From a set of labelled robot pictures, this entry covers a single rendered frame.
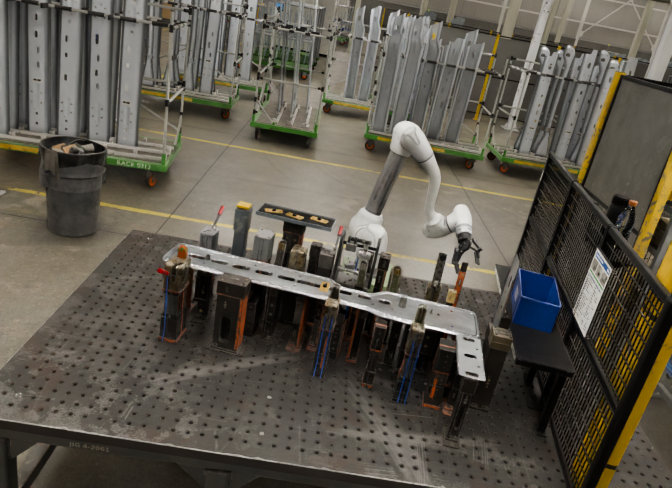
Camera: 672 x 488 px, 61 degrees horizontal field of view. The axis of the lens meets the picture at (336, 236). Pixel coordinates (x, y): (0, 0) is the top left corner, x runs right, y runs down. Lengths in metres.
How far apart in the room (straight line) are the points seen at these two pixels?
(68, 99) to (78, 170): 1.92
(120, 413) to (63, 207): 2.99
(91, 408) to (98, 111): 4.69
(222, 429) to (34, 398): 0.66
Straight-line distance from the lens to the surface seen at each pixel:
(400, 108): 9.30
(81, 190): 4.92
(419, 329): 2.25
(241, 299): 2.36
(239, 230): 2.82
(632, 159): 4.65
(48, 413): 2.24
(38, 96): 6.75
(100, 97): 6.54
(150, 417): 2.20
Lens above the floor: 2.15
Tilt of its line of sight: 22 degrees down
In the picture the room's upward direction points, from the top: 11 degrees clockwise
